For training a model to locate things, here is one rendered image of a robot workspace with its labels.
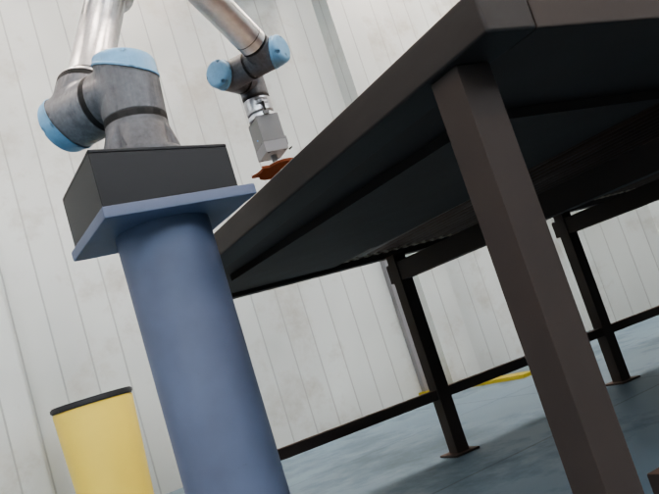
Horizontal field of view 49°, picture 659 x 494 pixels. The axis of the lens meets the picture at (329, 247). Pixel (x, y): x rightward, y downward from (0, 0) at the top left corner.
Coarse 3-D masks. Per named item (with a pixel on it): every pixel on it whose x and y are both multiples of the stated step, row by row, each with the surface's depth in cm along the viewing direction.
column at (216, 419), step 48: (192, 192) 122; (240, 192) 126; (96, 240) 126; (144, 240) 123; (192, 240) 125; (144, 288) 123; (192, 288) 123; (144, 336) 125; (192, 336) 121; (240, 336) 127; (192, 384) 120; (240, 384) 123; (192, 432) 119; (240, 432) 120; (192, 480) 120; (240, 480) 118
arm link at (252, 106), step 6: (258, 96) 196; (264, 96) 197; (246, 102) 197; (252, 102) 196; (258, 102) 196; (270, 102) 198; (246, 108) 197; (252, 108) 196; (258, 108) 195; (270, 108) 197; (246, 114) 198; (252, 114) 197
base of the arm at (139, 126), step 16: (128, 112) 129; (144, 112) 130; (160, 112) 133; (112, 128) 130; (128, 128) 128; (144, 128) 129; (160, 128) 130; (112, 144) 129; (128, 144) 127; (144, 144) 127; (160, 144) 128; (176, 144) 131
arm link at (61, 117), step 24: (96, 0) 154; (120, 0) 157; (96, 24) 150; (120, 24) 156; (96, 48) 147; (72, 72) 141; (72, 96) 136; (48, 120) 139; (72, 120) 137; (72, 144) 141
